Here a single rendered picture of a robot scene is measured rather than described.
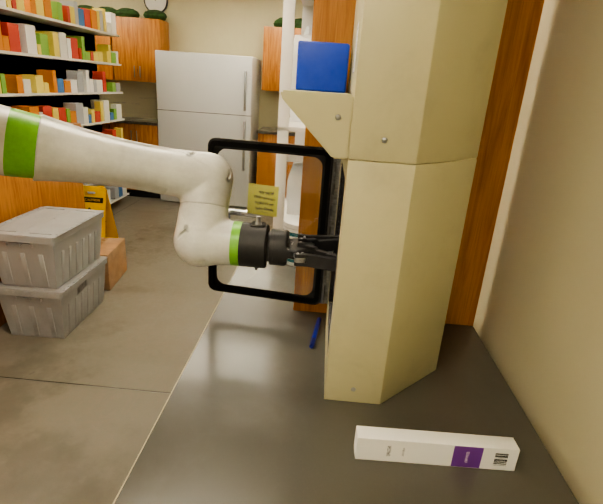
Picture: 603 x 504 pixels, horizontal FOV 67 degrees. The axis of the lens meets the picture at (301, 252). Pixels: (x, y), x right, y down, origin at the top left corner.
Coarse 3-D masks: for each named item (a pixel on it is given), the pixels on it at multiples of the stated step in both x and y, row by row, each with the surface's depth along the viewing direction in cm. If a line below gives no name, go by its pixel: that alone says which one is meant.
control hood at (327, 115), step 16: (288, 96) 71; (304, 96) 71; (320, 96) 71; (336, 96) 71; (352, 96) 75; (304, 112) 72; (320, 112) 72; (336, 112) 72; (352, 112) 72; (320, 128) 73; (336, 128) 73; (336, 144) 73
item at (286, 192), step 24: (240, 168) 110; (264, 168) 108; (288, 168) 107; (312, 168) 106; (240, 192) 112; (264, 192) 110; (288, 192) 109; (312, 192) 108; (240, 216) 114; (264, 216) 112; (288, 216) 111; (312, 216) 110; (288, 264) 115; (264, 288) 119; (288, 288) 118; (312, 288) 116
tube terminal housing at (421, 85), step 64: (384, 0) 66; (448, 0) 67; (384, 64) 69; (448, 64) 72; (384, 128) 72; (448, 128) 77; (384, 192) 76; (448, 192) 83; (384, 256) 79; (448, 256) 90; (384, 320) 84; (384, 384) 89
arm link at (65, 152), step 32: (64, 128) 80; (64, 160) 79; (96, 160) 82; (128, 160) 84; (160, 160) 87; (192, 160) 90; (224, 160) 94; (160, 192) 90; (192, 192) 90; (224, 192) 93
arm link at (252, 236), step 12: (240, 228) 91; (252, 228) 91; (264, 228) 92; (240, 240) 90; (252, 240) 90; (264, 240) 90; (240, 252) 90; (252, 252) 90; (264, 252) 90; (240, 264) 93; (252, 264) 92; (264, 264) 92
